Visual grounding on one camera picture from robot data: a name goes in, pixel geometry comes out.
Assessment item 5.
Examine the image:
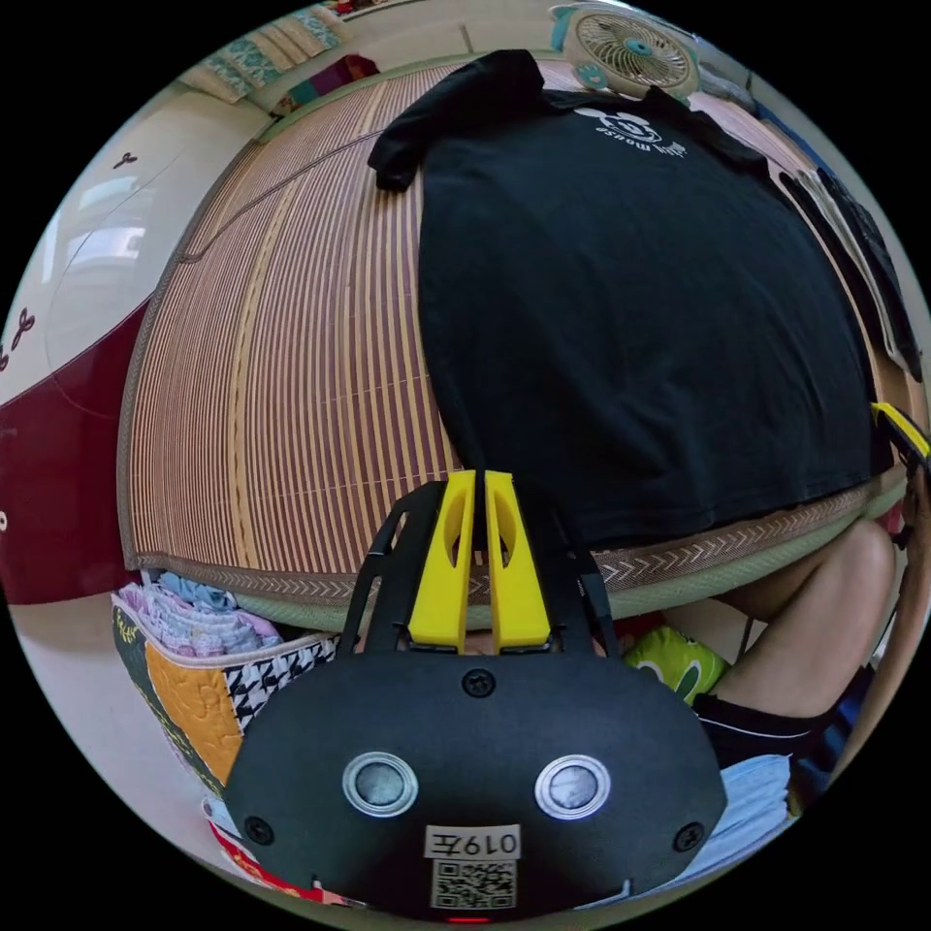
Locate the pile of clothes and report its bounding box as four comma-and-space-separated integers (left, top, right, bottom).
776, 167, 926, 384

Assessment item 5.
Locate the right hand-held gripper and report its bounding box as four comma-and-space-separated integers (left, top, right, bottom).
869, 401, 931, 556

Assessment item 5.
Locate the patchwork fabric basket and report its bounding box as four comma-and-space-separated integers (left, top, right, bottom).
111, 569, 344, 803

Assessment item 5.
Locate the white and dark red cupboard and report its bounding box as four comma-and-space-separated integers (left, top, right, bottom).
0, 78, 286, 606

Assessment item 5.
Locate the cream and teal fan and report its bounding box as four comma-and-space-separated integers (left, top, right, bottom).
549, 3, 704, 100

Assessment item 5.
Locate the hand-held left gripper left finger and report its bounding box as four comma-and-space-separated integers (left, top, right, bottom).
407, 469, 478, 653

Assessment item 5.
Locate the person's body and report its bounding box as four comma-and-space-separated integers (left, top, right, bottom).
683, 519, 907, 772

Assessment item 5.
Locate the bed with woven mat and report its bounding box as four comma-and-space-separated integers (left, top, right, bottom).
115, 51, 919, 635

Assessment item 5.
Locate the black t-shirt with white print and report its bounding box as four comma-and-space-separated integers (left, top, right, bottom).
367, 48, 885, 551

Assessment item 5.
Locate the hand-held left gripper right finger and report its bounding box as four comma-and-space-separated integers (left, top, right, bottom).
484, 470, 551, 654

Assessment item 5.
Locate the patterned teal pillow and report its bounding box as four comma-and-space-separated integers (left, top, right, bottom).
194, 5, 352, 105

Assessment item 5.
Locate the colourful rolled blanket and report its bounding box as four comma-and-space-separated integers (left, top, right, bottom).
272, 54, 381, 119

